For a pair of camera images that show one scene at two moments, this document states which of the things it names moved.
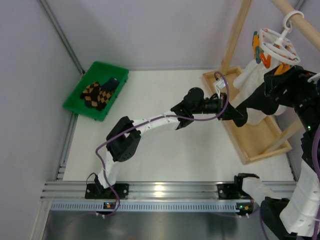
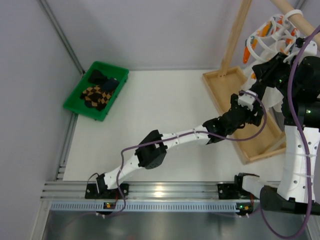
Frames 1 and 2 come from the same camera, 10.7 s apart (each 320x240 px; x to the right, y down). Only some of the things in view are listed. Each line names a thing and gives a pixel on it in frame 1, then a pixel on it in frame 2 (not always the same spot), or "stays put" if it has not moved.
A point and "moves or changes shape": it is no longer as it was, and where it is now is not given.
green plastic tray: x=99 y=72 stays put
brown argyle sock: x=103 y=97 stays put
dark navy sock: x=111 y=84 stays put
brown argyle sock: x=90 y=95 stays put
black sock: x=257 y=100 moves or changes shape
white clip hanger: x=271 y=48 moves or changes shape
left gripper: x=223 y=107 → x=255 y=110
